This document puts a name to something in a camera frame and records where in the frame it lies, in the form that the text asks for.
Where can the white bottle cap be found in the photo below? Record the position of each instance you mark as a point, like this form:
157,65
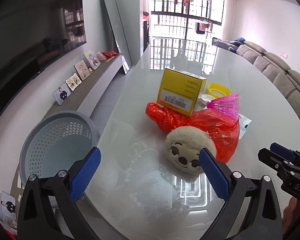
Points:
205,99

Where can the clothes on drying rack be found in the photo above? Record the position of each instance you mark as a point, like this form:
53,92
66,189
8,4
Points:
202,27

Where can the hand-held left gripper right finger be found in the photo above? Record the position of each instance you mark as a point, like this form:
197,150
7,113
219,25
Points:
213,175

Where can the person's right forearm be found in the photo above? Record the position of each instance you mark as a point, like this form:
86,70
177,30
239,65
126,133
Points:
291,217

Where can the scalloped white photo frame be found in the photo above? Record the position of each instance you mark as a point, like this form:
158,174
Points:
73,82

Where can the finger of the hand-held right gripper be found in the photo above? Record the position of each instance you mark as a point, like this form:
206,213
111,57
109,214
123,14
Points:
281,150
270,158

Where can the red cloth on stand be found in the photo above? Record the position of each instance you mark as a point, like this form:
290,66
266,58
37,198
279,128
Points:
145,15

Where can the cream plush toy head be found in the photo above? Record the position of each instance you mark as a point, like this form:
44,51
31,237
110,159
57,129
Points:
187,142

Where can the red plastic bag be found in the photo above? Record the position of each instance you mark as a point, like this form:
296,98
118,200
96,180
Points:
202,122

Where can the grey television cabinet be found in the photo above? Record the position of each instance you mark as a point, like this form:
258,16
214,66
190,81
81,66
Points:
95,85

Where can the grey sofa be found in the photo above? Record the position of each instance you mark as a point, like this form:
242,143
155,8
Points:
277,72

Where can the pink plastic mesh cone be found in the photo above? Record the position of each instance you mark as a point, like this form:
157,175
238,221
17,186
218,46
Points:
227,103

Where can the light blue packet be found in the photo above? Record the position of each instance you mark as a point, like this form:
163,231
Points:
245,125

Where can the checked pillow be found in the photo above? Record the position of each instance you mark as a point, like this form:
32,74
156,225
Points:
222,44

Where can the yellow cardboard box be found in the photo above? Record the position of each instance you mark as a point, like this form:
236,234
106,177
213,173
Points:
180,90

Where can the portrait photo frame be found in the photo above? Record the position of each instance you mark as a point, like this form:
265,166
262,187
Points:
62,93
8,203

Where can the white figure picture frame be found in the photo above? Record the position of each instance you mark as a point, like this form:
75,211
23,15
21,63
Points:
92,60

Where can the black curved television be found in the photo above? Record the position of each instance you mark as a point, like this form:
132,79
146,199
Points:
27,42

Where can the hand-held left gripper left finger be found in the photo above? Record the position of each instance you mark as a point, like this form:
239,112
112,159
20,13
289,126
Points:
86,175

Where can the red folded cloth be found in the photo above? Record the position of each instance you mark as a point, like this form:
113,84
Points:
108,55

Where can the cartoon picture frame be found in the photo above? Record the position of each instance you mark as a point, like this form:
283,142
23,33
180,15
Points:
81,70

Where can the tall leaning mirror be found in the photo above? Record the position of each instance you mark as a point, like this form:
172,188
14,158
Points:
115,30

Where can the grey perforated plastic basket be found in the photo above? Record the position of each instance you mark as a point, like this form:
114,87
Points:
52,140

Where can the balcony window grille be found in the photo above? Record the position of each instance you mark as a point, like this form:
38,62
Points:
180,12

